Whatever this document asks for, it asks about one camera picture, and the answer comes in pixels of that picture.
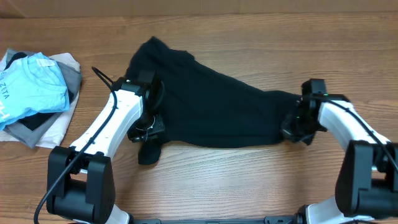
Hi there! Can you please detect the black t-shirt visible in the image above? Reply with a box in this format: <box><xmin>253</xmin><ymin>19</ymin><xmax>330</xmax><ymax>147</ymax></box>
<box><xmin>126</xmin><ymin>37</ymin><xmax>300</xmax><ymax>165</ymax></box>

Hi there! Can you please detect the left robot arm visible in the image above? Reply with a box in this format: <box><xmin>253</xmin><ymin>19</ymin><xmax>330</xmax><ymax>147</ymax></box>
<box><xmin>34</xmin><ymin>68</ymin><xmax>165</xmax><ymax>224</ymax></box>

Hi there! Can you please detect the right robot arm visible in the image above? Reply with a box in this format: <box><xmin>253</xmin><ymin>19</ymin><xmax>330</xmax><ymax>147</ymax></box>
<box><xmin>281</xmin><ymin>78</ymin><xmax>397</xmax><ymax>223</ymax></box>

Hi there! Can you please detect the white folded t-shirt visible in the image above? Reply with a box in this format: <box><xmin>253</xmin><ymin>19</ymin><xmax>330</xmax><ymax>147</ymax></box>
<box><xmin>0</xmin><ymin>52</ymin><xmax>81</xmax><ymax>150</ymax></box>

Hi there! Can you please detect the black folded shirt in pile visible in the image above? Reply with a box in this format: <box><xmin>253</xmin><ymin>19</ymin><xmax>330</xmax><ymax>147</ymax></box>
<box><xmin>6</xmin><ymin>52</ymin><xmax>82</xmax><ymax>131</ymax></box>

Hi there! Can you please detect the grey folded t-shirt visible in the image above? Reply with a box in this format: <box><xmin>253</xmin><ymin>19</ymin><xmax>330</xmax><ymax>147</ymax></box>
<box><xmin>2</xmin><ymin>48</ymin><xmax>83</xmax><ymax>149</ymax></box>

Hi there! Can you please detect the light blue folded t-shirt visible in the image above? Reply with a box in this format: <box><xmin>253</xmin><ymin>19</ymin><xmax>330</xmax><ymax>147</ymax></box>
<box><xmin>1</xmin><ymin>52</ymin><xmax>70</xmax><ymax>129</ymax></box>

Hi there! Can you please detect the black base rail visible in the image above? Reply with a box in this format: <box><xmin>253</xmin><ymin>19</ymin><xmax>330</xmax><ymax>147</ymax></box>
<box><xmin>133</xmin><ymin>215</ymin><xmax>295</xmax><ymax>224</ymax></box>

